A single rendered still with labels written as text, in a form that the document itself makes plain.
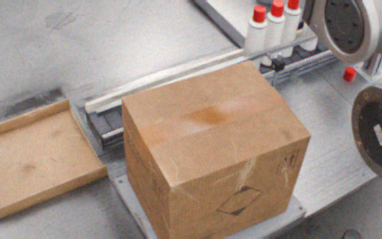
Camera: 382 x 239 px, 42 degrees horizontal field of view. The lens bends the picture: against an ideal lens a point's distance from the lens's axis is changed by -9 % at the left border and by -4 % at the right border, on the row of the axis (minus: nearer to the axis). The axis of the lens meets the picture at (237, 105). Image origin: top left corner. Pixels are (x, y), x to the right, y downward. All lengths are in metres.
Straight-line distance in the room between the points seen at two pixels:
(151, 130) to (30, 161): 0.45
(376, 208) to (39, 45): 1.60
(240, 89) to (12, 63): 0.81
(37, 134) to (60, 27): 0.48
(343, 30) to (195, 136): 0.38
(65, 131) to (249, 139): 0.58
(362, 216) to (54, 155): 1.46
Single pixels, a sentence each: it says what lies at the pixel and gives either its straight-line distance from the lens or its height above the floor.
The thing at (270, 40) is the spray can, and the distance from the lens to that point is 1.46.
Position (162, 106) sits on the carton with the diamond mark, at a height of 1.12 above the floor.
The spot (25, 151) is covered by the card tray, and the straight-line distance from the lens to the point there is 1.37.
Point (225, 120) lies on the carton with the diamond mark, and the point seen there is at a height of 1.12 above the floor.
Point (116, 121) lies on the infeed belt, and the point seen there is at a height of 0.88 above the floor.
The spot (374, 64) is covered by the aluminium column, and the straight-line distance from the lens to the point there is 1.64.
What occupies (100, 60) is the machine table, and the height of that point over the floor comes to 0.83.
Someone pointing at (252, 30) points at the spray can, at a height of 1.03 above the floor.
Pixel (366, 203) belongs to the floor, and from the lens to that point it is 2.41.
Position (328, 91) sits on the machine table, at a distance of 1.57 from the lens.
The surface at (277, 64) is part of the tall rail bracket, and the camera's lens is 1.40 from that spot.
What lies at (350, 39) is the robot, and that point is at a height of 1.44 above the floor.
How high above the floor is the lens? 1.85
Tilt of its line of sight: 44 degrees down
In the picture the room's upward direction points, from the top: 9 degrees clockwise
